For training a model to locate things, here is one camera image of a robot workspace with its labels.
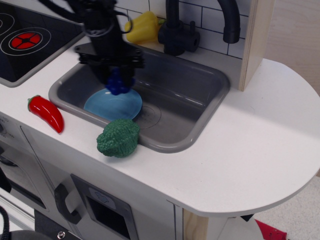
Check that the light blue plate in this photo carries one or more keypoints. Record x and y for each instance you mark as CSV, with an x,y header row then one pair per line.
x,y
112,107

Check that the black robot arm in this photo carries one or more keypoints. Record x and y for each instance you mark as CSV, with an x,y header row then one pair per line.
x,y
90,13

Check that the black oven door handle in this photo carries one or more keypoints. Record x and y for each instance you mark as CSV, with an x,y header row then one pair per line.
x,y
60,196

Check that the grey sink basin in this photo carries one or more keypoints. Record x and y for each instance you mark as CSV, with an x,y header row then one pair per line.
x,y
178,99

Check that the green toy broccoli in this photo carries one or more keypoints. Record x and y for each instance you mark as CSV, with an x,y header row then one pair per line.
x,y
119,138

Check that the red cloth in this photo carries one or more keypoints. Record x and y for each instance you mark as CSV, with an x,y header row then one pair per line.
x,y
271,233

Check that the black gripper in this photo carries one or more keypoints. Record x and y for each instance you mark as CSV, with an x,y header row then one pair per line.
x,y
107,48

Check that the grey oven door panel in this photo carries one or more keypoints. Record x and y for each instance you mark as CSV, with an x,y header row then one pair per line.
x,y
108,211

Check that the black toy stovetop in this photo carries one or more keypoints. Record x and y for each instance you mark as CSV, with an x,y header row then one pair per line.
x,y
29,40

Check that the wooden side panel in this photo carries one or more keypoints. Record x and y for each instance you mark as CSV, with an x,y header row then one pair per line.
x,y
259,21

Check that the yellow toy bell pepper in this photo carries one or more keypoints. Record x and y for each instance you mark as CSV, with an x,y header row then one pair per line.
x,y
144,28

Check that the blue toy blueberries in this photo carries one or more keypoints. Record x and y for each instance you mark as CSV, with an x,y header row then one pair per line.
x,y
116,85

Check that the red toy chili pepper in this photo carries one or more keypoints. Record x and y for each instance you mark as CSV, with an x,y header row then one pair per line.
x,y
46,111

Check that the black toy faucet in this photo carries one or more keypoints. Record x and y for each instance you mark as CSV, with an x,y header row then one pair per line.
x,y
176,39

